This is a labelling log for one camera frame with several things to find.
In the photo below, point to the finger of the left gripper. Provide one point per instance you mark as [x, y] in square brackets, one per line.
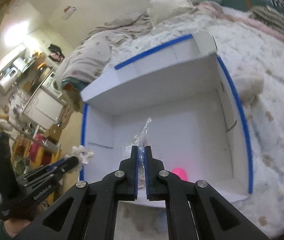
[64, 165]

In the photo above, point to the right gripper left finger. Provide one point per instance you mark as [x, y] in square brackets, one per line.
[88, 211]

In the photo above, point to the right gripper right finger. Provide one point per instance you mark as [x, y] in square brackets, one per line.
[195, 210]

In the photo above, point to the cream ruffled scrunchie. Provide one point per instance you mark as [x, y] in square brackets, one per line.
[84, 156]

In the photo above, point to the pink soft ball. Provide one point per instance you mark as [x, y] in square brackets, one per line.
[181, 173]

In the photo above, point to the clear plastic packaged item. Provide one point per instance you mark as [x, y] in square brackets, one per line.
[139, 139]

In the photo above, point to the person left hand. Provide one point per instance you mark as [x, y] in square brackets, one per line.
[14, 226]

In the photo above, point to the cardboard box on floor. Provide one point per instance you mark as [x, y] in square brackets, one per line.
[53, 134]

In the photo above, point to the yellow wooden chair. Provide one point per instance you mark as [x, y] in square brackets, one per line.
[28, 155]

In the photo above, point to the white kitchen cabinet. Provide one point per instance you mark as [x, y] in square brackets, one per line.
[43, 109]

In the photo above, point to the white washing machine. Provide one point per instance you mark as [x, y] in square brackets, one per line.
[50, 86]

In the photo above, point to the white microwave oven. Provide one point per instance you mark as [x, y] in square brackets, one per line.
[7, 81]

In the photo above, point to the beige rumpled blanket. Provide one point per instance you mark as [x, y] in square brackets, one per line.
[87, 61]

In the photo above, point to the white box blue edges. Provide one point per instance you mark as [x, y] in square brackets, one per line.
[183, 92]

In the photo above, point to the fluffy cream plush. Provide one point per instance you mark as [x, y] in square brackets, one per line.
[248, 85]

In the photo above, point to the white patterned bed cover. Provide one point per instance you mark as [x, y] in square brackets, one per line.
[245, 45]

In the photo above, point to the cream pillow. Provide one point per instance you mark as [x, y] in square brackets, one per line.
[161, 10]

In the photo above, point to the striped knitted cloth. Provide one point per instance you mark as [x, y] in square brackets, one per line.
[268, 16]

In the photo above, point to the teal headboard cushion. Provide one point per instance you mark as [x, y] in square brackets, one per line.
[245, 5]

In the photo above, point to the dark clothes on wall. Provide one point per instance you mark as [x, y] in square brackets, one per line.
[56, 54]

